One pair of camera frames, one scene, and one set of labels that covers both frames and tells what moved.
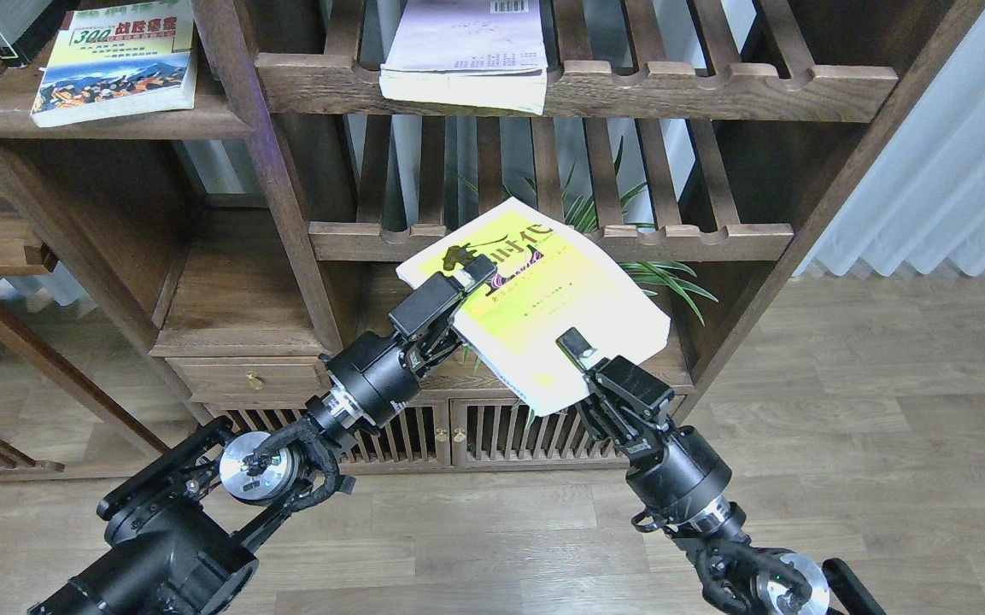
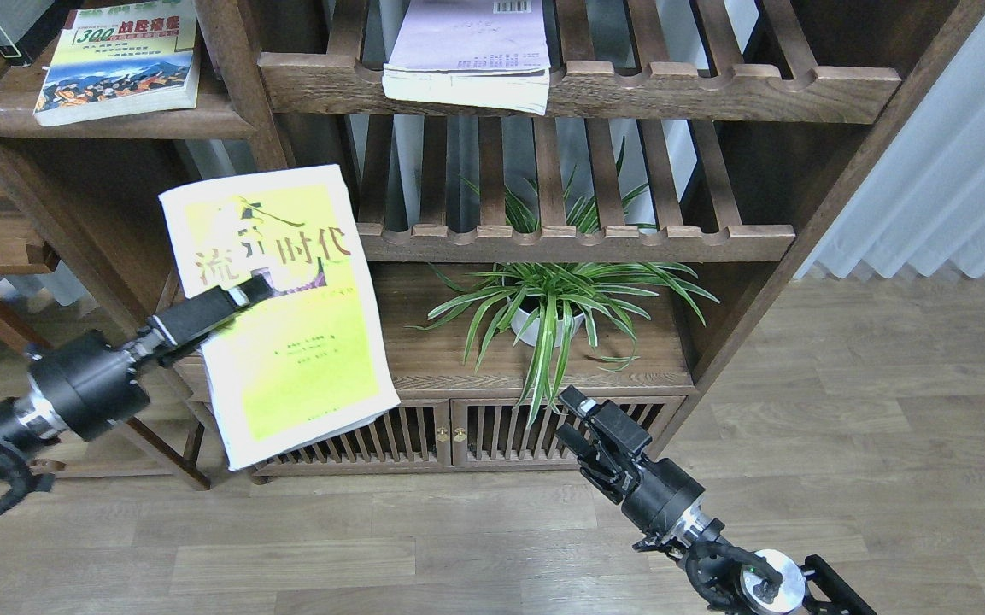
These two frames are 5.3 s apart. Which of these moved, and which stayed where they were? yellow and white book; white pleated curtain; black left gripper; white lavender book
Moved: yellow and white book; black left gripper
Stayed: white pleated curtain; white lavender book
